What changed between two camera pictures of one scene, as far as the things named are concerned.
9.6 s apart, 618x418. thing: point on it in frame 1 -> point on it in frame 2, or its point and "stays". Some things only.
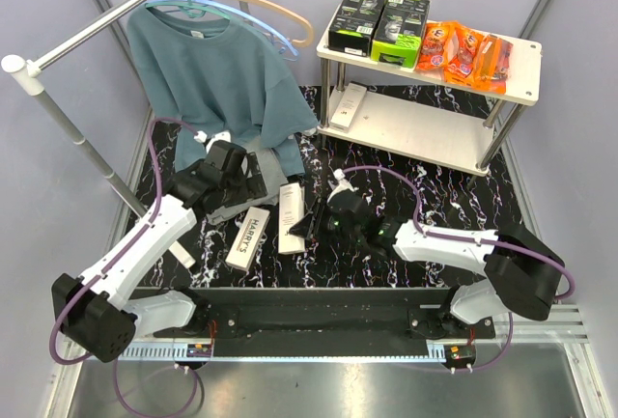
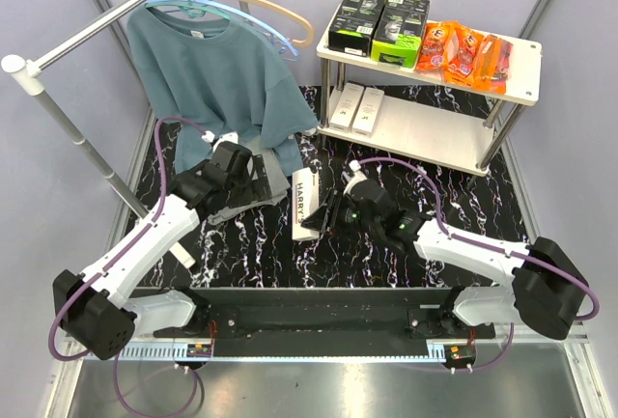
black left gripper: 251,187 stays
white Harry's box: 291,209 -> 367,112
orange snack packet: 491,66 stays
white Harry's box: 248,238 -> 305,200
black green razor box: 399,33 stays
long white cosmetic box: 351,101 stays
